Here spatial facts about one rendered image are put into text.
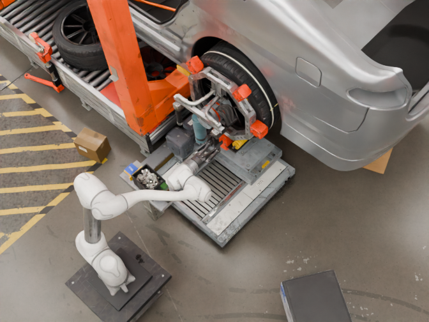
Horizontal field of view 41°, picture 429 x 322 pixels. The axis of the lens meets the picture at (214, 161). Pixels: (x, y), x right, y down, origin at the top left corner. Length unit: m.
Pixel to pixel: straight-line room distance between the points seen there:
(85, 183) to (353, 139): 1.50
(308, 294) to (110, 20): 2.01
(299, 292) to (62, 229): 1.85
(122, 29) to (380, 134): 1.57
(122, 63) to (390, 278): 2.29
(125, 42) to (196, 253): 1.61
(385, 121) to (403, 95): 0.16
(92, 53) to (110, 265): 1.92
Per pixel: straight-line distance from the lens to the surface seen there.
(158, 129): 4.42
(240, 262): 4.11
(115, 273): 3.58
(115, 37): 3.38
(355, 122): 3.16
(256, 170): 4.25
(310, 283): 3.70
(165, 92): 4.03
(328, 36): 2.98
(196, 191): 3.35
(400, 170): 4.59
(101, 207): 3.10
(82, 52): 4.79
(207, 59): 3.65
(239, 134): 3.81
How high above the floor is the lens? 3.78
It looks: 57 degrees down
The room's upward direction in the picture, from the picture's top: 7 degrees counter-clockwise
